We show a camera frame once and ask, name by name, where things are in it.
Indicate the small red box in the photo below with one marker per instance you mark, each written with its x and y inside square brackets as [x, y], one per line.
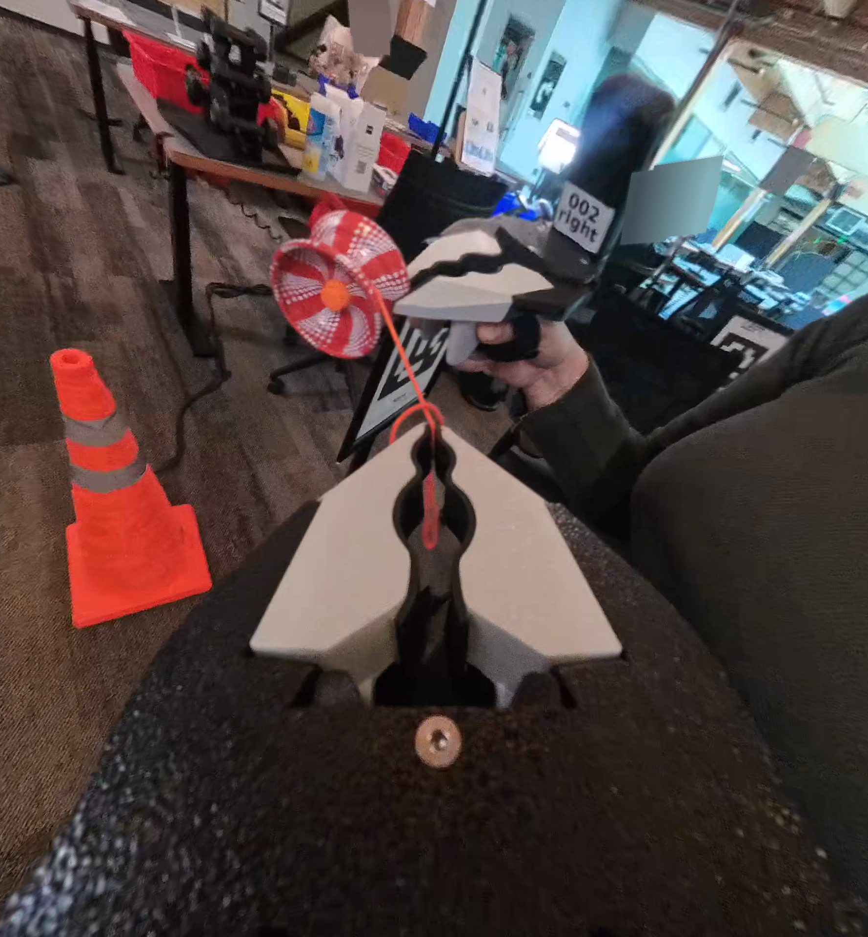
[163, 66]

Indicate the person's right forearm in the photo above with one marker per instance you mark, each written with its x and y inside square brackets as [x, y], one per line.
[610, 439]

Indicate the brown work table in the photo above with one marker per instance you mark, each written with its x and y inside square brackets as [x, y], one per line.
[222, 154]

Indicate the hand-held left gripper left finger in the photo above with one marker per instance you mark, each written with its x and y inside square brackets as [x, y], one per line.
[332, 586]

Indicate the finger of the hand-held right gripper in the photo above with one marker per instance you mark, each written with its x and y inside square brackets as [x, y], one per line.
[456, 252]
[478, 293]

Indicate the white spray bottle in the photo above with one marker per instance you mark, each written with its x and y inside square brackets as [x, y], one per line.
[353, 139]

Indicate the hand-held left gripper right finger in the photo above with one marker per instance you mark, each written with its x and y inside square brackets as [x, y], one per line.
[536, 586]

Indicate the red white yo-yo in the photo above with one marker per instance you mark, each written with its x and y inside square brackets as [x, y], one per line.
[339, 278]

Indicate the orange striped traffic cone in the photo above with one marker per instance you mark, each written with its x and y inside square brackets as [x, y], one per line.
[119, 505]

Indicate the white printed box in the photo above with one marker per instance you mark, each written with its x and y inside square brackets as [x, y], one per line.
[471, 117]

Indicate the black mesh office chair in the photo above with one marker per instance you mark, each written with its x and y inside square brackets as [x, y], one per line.
[441, 191]

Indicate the person's right hand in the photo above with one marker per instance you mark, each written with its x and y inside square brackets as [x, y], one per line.
[536, 366]

